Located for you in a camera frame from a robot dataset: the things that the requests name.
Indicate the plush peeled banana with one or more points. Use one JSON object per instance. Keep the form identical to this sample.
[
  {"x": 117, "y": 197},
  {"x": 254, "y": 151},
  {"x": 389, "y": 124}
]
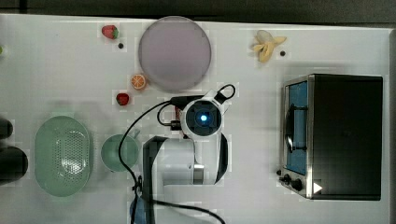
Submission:
[{"x": 266, "y": 44}]

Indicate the green metal cup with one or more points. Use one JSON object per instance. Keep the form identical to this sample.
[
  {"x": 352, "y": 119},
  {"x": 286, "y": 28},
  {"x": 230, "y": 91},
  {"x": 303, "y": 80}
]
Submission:
[{"x": 129, "y": 151}]

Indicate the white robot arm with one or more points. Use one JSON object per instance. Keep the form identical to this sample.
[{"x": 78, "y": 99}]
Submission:
[{"x": 199, "y": 158}]

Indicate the black pot upper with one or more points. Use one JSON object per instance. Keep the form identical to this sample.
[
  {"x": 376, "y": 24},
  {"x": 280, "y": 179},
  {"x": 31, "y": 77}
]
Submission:
[{"x": 6, "y": 128}]

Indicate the black pot lower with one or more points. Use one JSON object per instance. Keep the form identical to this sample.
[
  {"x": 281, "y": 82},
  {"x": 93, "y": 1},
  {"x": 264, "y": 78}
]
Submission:
[{"x": 13, "y": 164}]

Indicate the grey round plate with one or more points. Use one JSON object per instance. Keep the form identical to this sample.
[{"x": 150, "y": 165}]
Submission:
[{"x": 175, "y": 53}]

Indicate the black pot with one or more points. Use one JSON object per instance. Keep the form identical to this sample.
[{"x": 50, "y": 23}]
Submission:
[
  {"x": 6, "y": 128},
  {"x": 13, "y": 164}
]

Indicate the black toaster oven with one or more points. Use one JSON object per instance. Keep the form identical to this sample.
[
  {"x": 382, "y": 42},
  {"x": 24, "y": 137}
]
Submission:
[{"x": 331, "y": 137}]

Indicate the blue cup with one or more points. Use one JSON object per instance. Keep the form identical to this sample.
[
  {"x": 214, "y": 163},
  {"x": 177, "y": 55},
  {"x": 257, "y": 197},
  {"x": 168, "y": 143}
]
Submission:
[{"x": 137, "y": 211}]

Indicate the green oval strainer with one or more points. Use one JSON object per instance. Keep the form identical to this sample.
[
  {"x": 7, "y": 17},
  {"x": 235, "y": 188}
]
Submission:
[{"x": 62, "y": 156}]

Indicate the red green strawberry toy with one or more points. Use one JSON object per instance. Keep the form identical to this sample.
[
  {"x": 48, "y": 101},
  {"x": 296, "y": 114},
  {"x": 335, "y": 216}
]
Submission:
[{"x": 110, "y": 31}]

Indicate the small red strawberry toy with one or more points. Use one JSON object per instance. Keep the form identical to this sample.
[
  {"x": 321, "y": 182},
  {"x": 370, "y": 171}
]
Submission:
[{"x": 122, "y": 99}]

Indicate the orange slice toy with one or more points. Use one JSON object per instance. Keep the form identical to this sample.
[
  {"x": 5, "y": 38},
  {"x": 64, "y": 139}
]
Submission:
[{"x": 138, "y": 82}]

